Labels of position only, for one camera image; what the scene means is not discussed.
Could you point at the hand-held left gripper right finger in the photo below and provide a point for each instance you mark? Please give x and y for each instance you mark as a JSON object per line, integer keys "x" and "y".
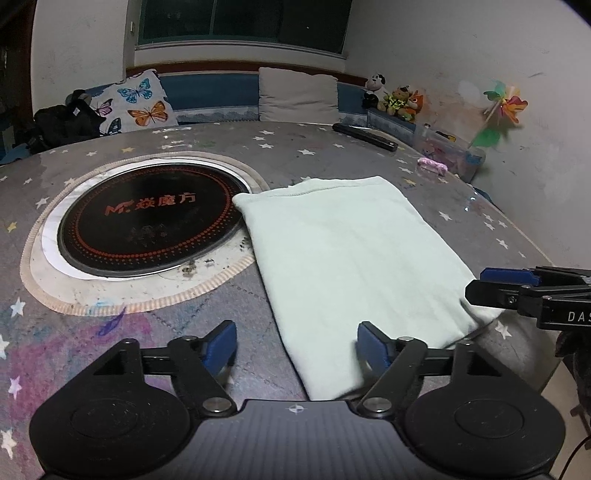
{"x": 374, "y": 348}

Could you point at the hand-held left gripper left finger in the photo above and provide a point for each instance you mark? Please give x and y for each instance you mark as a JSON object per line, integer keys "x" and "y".
{"x": 219, "y": 348}

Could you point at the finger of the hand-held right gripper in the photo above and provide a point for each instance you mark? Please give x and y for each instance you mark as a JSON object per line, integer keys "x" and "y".
{"x": 494, "y": 293}
{"x": 508, "y": 276}

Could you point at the pale green garment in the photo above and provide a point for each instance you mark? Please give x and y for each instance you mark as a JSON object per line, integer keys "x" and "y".
{"x": 351, "y": 258}

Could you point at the clear plastic toy box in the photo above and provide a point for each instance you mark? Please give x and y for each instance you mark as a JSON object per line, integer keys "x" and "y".
{"x": 452, "y": 154}

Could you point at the small pink soft toy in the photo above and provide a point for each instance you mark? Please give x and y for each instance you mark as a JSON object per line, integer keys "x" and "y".
{"x": 431, "y": 165}

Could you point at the round black induction cooktop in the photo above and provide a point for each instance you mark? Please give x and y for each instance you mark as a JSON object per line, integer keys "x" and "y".
{"x": 147, "y": 226}

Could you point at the colourful pinwheel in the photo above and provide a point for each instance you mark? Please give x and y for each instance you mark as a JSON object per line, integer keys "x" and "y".
{"x": 512, "y": 106}

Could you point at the orange plush toy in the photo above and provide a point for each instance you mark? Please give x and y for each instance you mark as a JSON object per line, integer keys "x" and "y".
{"x": 415, "y": 104}

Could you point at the black remote control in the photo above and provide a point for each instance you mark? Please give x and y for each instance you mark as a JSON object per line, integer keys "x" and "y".
{"x": 364, "y": 136}

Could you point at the grey star-print table cover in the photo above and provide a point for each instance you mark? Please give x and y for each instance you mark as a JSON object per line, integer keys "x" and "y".
{"x": 323, "y": 152}

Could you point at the bear plush with yellow vest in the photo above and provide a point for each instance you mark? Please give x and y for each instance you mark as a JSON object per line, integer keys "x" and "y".
{"x": 398, "y": 104}

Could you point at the panda plush toy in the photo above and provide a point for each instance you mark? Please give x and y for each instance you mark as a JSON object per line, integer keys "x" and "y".
{"x": 376, "y": 83}

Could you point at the blue upholstered bench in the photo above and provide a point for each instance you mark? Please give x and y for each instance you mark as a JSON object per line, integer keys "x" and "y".
{"x": 207, "y": 92}

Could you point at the butterfly print pillow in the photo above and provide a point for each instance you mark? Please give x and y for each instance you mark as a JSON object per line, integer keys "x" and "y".
{"x": 138, "y": 101}

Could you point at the plain grey pillow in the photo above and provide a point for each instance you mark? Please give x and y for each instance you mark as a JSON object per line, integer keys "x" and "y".
{"x": 298, "y": 94}

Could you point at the black jacket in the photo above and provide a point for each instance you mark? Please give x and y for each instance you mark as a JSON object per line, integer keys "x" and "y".
{"x": 64, "y": 127}

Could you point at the dark green framed window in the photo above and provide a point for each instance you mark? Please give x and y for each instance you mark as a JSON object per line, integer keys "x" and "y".
{"x": 240, "y": 21}

